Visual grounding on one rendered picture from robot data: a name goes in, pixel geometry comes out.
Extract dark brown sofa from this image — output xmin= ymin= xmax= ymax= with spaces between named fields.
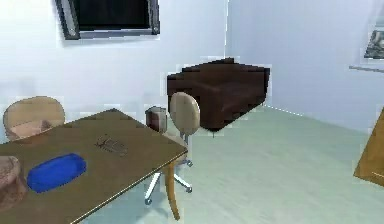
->
xmin=166 ymin=57 xmax=271 ymax=133

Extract brown wooden dining table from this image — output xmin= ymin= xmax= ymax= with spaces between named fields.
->
xmin=0 ymin=108 xmax=189 ymax=224

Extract beige swivel chair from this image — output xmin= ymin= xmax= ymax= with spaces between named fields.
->
xmin=2 ymin=95 xmax=66 ymax=142
xmin=143 ymin=91 xmax=202 ymax=206

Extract dark metal bin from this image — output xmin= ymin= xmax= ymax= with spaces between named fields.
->
xmin=145 ymin=105 xmax=168 ymax=134

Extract brown keys on table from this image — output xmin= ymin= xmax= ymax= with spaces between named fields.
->
xmin=94 ymin=134 xmax=129 ymax=158

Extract blue oval dish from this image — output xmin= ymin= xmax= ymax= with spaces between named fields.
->
xmin=26 ymin=152 xmax=88 ymax=194

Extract light brown wooden furniture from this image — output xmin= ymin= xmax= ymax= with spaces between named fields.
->
xmin=353 ymin=107 xmax=384 ymax=188

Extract framed wall picture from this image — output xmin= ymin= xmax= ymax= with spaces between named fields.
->
xmin=363 ymin=13 xmax=384 ymax=61

